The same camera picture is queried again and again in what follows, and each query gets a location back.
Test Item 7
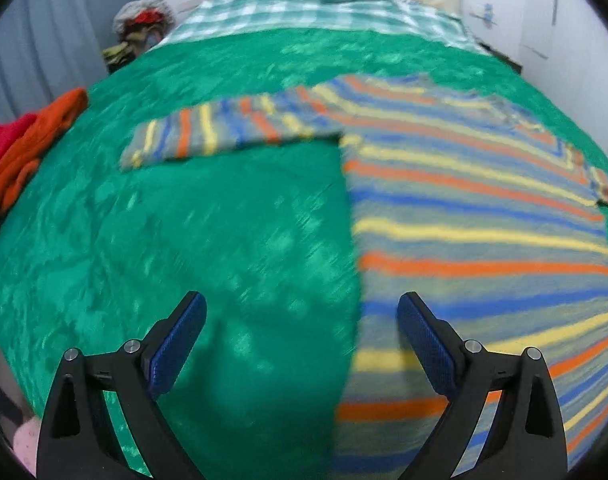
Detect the striped knit sweater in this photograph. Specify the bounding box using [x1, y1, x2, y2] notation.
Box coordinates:
[120, 74, 608, 480]

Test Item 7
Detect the white wardrobe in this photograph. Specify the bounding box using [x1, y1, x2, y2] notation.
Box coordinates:
[518, 0, 608, 126]

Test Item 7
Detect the orange cloth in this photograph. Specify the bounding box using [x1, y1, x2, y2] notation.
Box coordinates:
[0, 87, 90, 226]

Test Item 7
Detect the green white checkered blanket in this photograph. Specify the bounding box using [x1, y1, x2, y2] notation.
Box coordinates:
[159, 0, 484, 53]

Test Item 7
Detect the grey curtain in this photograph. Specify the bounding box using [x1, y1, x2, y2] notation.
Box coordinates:
[0, 0, 142, 141]

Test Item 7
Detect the green floral bedspread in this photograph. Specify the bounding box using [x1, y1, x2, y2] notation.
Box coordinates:
[0, 25, 608, 478]

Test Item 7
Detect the red cloth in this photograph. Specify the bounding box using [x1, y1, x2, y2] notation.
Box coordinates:
[0, 112, 37, 176]

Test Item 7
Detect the dark wooden nightstand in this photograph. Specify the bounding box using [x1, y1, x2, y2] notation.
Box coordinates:
[476, 40, 523, 75]

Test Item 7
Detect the pile of mixed clothes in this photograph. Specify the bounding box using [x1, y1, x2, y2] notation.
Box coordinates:
[101, 0, 177, 73]

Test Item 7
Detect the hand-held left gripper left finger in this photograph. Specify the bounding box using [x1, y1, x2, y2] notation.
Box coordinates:
[36, 290, 207, 480]

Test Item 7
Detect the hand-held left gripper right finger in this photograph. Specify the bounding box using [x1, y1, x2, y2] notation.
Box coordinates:
[396, 291, 569, 480]

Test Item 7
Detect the pink cloth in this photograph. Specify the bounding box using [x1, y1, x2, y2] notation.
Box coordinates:
[11, 417, 42, 476]

